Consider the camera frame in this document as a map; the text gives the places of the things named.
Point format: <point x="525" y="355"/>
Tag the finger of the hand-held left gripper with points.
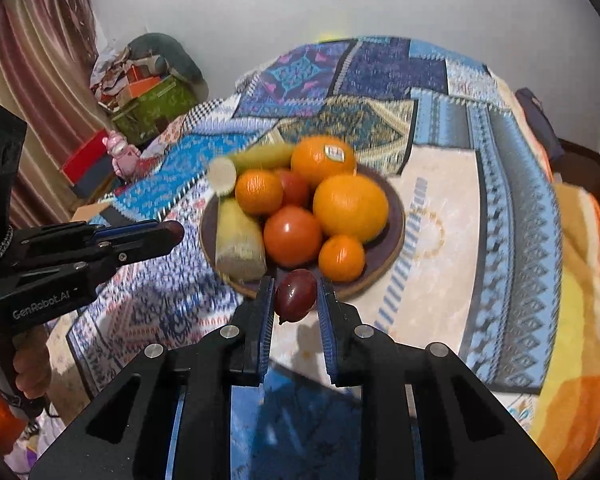
<point x="80" y="265"/>
<point x="130" y="231"/>

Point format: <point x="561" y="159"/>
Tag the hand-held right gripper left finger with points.
<point x="266" y="320"/>

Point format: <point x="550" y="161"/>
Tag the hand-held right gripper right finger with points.
<point x="327" y="330"/>

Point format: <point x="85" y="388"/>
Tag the dark red plum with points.
<point x="295" y="295"/>

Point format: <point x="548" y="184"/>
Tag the small mandarin orange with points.
<point x="259" y="192"/>
<point x="341" y="257"/>

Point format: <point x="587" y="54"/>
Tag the pale yellow corn cob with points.
<point x="237" y="240"/>

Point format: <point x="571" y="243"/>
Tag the large red tomato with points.
<point x="292" y="235"/>

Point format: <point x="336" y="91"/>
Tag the dark purple round plate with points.
<point x="385" y="240"/>

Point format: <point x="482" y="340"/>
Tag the large plain orange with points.
<point x="350" y="207"/>

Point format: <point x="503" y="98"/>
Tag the small red tomato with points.
<point x="296" y="190"/>

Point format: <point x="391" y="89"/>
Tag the yellow-green cut banana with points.
<point x="260" y="157"/>

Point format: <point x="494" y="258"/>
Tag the large orange with sticker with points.
<point x="315" y="160"/>

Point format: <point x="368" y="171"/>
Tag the person's left hand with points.
<point x="30" y="365"/>

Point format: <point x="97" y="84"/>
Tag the pink toy figure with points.
<point x="122" y="155"/>

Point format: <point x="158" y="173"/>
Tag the red box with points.
<point x="87" y="155"/>

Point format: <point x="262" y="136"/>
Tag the pink brown curtain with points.
<point x="30" y="60"/>

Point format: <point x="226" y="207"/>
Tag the green patterned box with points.
<point x="155" y="110"/>

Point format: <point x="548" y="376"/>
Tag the orange box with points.
<point x="145" y="87"/>

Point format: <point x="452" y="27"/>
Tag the crumpled paper pile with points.
<point x="110" y="70"/>

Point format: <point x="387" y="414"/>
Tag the grey cushion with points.
<point x="165" y="47"/>

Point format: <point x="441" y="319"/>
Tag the blue patchwork blanket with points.
<point x="505" y="210"/>

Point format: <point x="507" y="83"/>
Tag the orange yellow blanket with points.
<point x="580" y="285"/>

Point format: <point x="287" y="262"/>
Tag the yellow fluffy object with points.
<point x="330" y="38"/>

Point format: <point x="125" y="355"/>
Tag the dark cloth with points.
<point x="537" y="115"/>

